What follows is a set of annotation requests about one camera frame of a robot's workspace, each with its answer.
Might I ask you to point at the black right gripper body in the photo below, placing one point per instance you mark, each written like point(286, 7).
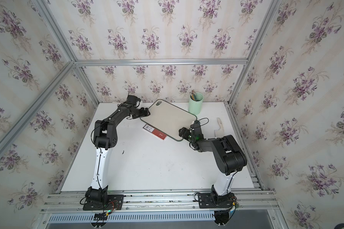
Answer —
point(187, 135)

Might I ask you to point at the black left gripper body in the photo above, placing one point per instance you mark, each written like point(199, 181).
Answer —
point(138, 113)

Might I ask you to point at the beige green-rimmed cutting board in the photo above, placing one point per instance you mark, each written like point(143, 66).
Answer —
point(168, 118)

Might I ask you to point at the red rectangular box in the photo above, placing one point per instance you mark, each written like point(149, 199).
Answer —
point(155, 132)

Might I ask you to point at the white ceramic knife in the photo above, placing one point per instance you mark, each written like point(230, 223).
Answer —
point(219, 132)

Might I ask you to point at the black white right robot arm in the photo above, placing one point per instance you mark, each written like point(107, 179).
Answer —
point(229, 158)

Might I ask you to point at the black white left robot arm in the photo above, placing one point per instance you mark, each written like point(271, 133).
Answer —
point(105, 138)

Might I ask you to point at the green pencil cup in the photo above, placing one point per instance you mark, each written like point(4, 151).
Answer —
point(195, 107)

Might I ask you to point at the pencils in cup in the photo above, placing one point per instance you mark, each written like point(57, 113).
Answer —
point(193, 95)

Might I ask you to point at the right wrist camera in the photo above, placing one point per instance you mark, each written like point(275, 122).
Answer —
point(195, 127)

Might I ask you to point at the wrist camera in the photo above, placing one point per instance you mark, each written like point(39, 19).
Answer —
point(195, 127)
point(133, 100)

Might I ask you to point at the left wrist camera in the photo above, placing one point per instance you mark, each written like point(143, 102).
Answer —
point(133, 100)

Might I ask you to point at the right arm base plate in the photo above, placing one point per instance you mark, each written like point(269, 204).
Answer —
point(210, 200)

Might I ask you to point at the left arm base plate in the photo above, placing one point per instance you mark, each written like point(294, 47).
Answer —
point(112, 202)

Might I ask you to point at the aluminium mounting rail frame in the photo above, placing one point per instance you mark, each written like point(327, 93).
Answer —
point(255, 209)

